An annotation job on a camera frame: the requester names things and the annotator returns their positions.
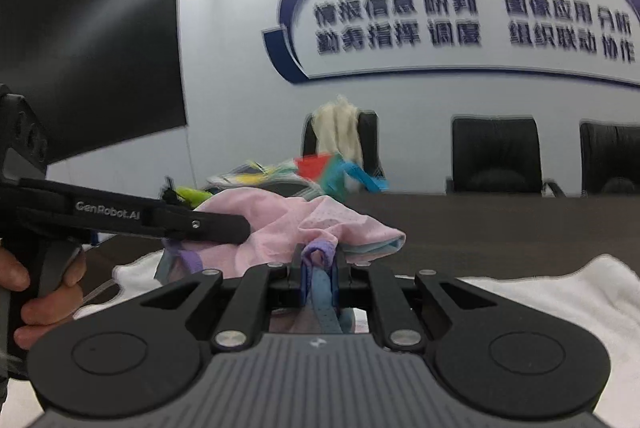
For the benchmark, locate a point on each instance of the colourful zipper storage bag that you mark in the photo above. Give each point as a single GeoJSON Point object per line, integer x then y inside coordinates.
{"type": "Point", "coordinates": [307, 177]}

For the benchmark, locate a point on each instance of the person's left hand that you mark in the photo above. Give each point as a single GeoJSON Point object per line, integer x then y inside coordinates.
{"type": "Point", "coordinates": [42, 314]}

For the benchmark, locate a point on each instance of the black office chair middle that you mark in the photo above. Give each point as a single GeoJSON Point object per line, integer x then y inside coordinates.
{"type": "Point", "coordinates": [497, 155]}

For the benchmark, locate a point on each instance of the black office chair right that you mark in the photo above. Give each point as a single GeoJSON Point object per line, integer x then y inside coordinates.
{"type": "Point", "coordinates": [610, 158]}

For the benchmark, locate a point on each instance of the white fluffy towel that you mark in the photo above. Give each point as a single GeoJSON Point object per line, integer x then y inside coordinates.
{"type": "Point", "coordinates": [602, 297]}

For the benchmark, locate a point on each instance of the black wall monitor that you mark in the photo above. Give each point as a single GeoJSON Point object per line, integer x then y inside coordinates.
{"type": "Point", "coordinates": [96, 72]}

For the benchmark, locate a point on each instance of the pink purple-trimmed garment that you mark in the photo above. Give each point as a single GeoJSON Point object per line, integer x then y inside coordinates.
{"type": "Point", "coordinates": [321, 228]}

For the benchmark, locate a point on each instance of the black office chair with cloth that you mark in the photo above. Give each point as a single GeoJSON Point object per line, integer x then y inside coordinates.
{"type": "Point", "coordinates": [367, 128]}

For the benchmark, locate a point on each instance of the cream fluffy cloth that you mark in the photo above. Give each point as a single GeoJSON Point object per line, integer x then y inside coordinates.
{"type": "Point", "coordinates": [335, 125]}

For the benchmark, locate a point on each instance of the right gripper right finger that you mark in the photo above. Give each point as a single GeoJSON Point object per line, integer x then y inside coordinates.
{"type": "Point", "coordinates": [334, 272]}

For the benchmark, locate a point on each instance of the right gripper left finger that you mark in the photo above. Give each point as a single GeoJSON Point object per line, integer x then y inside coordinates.
{"type": "Point", "coordinates": [307, 280]}

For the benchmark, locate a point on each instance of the blue wall sign lettering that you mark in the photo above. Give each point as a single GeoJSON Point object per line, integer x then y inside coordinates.
{"type": "Point", "coordinates": [592, 40]}

